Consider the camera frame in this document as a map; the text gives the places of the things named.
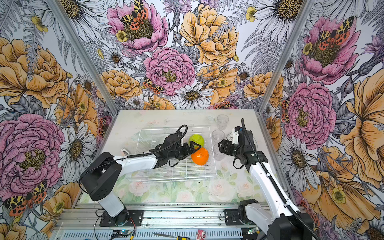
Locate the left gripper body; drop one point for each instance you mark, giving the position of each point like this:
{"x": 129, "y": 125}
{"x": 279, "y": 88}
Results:
{"x": 181, "y": 152}

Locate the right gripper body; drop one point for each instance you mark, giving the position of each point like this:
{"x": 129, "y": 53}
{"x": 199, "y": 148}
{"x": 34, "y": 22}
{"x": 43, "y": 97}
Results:
{"x": 237, "y": 150}

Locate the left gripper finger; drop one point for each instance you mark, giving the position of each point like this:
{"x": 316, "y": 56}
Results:
{"x": 194, "y": 146}
{"x": 193, "y": 152}

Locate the lime green bowl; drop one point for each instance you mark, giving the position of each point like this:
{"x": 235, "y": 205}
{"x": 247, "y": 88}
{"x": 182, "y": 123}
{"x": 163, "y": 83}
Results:
{"x": 198, "y": 139}

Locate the orange bowl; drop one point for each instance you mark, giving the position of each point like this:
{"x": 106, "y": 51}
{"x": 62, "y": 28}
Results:
{"x": 200, "y": 157}

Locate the clear glass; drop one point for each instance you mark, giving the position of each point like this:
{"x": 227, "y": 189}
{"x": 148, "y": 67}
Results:
{"x": 218, "y": 136}
{"x": 218, "y": 155}
{"x": 222, "y": 122}

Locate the white wire dish rack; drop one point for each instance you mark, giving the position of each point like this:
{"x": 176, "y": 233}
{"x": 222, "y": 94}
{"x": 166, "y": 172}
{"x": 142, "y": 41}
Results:
{"x": 186, "y": 169}

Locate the green red rimmed plate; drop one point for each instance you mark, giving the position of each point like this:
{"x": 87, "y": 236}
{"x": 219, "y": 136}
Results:
{"x": 255, "y": 143}

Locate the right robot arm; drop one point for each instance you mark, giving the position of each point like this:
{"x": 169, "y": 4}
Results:
{"x": 283, "y": 220}

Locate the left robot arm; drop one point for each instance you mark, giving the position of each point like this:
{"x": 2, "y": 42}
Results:
{"x": 100, "y": 178}

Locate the pink white small object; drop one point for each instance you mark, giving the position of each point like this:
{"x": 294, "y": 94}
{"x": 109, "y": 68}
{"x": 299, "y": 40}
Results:
{"x": 201, "y": 235}

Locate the green circuit board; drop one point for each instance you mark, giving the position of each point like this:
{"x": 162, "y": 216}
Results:
{"x": 122, "y": 233}

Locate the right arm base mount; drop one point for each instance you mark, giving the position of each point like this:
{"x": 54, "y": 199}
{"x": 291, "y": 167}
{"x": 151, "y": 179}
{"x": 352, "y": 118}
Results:
{"x": 232, "y": 218}

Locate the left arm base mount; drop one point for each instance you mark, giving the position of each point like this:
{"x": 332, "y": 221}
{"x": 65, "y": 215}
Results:
{"x": 127, "y": 218}

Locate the yellow handled screwdriver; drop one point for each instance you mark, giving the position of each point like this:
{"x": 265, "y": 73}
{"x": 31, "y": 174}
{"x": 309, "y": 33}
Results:
{"x": 173, "y": 237}

